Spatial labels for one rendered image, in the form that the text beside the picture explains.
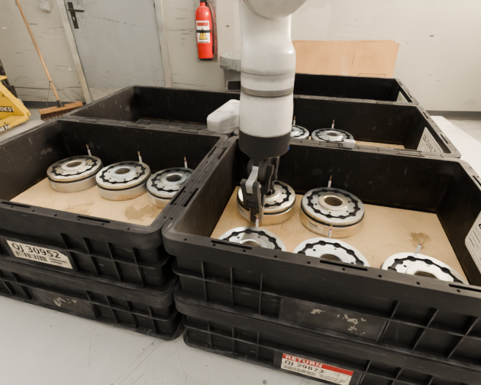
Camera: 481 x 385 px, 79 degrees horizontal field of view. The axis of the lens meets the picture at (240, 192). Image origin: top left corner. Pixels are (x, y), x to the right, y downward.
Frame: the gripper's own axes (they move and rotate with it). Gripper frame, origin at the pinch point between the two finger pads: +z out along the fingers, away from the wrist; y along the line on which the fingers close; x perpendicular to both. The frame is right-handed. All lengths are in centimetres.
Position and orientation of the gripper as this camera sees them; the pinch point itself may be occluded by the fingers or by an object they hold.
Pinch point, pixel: (260, 206)
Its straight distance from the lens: 50.2
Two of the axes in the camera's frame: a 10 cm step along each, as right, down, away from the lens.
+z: 0.0, 8.3, 5.5
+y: 3.5, -5.2, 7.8
